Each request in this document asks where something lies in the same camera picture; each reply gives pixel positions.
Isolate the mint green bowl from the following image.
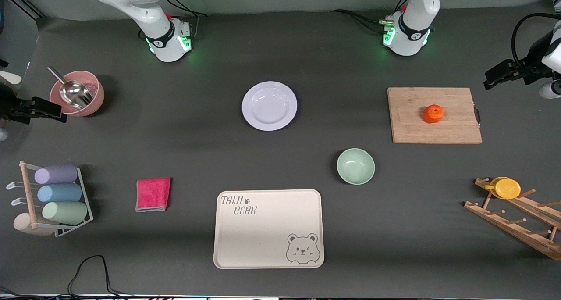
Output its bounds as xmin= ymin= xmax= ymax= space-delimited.
xmin=337 ymin=148 xmax=376 ymax=186

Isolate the pink bowl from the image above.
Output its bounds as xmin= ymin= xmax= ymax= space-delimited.
xmin=49 ymin=71 xmax=105 ymax=117

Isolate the metal scoop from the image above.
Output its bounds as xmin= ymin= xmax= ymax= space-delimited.
xmin=47 ymin=66 xmax=94 ymax=110

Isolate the orange fruit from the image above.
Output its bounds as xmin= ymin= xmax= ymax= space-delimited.
xmin=423 ymin=104 xmax=444 ymax=124

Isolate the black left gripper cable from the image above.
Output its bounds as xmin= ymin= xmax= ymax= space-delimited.
xmin=511 ymin=13 xmax=561 ymax=69

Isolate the yellow cup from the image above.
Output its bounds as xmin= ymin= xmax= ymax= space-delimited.
xmin=484 ymin=176 xmax=522 ymax=200

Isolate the black frame rail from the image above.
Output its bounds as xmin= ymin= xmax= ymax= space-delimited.
xmin=4 ymin=0 xmax=45 ymax=20

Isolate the blue cup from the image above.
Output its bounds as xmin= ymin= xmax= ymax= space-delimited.
xmin=37 ymin=184 xmax=83 ymax=203

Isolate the pale lavender round plate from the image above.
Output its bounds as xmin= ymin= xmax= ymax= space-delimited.
xmin=241 ymin=81 xmax=298 ymax=131

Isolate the white wire cup rack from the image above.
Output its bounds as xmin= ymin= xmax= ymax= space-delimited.
xmin=6 ymin=161 xmax=94 ymax=238

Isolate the cream tray with bear print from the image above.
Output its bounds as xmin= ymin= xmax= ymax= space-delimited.
xmin=213 ymin=189 xmax=325 ymax=269

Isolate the thin black floor cable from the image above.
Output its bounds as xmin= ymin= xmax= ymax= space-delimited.
xmin=0 ymin=255 xmax=132 ymax=299

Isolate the wooden peg rack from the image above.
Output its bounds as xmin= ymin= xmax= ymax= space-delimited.
xmin=464 ymin=177 xmax=561 ymax=261

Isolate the purple cup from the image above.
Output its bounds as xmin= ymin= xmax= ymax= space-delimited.
xmin=34 ymin=165 xmax=78 ymax=185

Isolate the pink folded cloth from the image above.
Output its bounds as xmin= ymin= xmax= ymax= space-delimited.
xmin=135 ymin=178 xmax=171 ymax=212

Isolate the wooden cutting board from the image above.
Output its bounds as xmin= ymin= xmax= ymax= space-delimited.
xmin=387 ymin=87 xmax=483 ymax=144

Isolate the black arm base cable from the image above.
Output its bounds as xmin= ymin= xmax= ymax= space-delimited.
xmin=166 ymin=0 xmax=208 ymax=39
xmin=330 ymin=0 xmax=410 ymax=34

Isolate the black right arm base cable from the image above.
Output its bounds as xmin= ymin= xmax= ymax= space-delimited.
xmin=166 ymin=0 xmax=208 ymax=39

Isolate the black left arm base cable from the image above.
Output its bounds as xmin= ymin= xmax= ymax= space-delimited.
xmin=330 ymin=0 xmax=410 ymax=34

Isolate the green cup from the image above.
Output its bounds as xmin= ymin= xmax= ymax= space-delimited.
xmin=42 ymin=201 xmax=88 ymax=225

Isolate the beige cup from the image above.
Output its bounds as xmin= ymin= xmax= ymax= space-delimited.
xmin=13 ymin=212 xmax=56 ymax=237

